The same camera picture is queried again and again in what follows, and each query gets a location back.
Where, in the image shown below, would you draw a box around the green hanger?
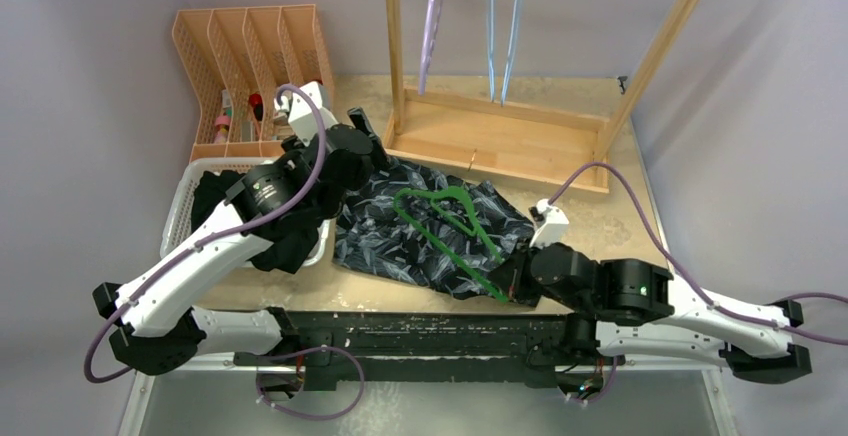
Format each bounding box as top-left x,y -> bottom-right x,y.
392,159 -> 523,302

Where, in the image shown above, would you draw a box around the black patterned shorts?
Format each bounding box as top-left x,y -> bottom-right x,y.
333,159 -> 534,299

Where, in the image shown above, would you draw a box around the plain black shorts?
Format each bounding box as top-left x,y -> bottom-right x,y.
190,170 -> 326,274

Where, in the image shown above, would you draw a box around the peach plastic file organizer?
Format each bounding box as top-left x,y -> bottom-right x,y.
171,4 -> 335,160

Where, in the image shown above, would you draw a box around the lilac hanger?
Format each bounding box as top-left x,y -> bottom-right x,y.
417,0 -> 444,95

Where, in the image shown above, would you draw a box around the white plastic basket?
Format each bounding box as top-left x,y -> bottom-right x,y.
160,157 -> 333,269

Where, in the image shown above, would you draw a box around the light blue hanger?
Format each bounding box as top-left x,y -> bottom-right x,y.
485,0 -> 495,102
500,0 -> 524,106

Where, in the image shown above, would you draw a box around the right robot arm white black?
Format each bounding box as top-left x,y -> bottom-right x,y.
487,243 -> 812,384

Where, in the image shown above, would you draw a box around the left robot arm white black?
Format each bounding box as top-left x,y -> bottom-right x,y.
93,107 -> 388,375

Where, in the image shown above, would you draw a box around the red black marker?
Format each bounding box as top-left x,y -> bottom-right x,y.
248,92 -> 264,122

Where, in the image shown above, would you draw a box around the wooden clothes rack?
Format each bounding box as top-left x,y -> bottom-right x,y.
385,0 -> 700,186

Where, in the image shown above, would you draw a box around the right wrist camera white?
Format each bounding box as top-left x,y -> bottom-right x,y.
529,199 -> 570,249

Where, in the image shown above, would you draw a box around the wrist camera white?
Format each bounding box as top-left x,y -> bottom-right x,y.
529,199 -> 570,249
274,80 -> 338,145

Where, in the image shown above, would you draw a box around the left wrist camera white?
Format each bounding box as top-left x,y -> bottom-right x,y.
274,80 -> 338,145

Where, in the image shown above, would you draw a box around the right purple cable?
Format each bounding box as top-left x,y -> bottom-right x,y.
546,161 -> 848,347

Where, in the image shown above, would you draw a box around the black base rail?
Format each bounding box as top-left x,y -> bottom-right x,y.
234,310 -> 625,391

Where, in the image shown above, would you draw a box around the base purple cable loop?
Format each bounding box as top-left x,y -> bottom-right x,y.
255,344 -> 366,421

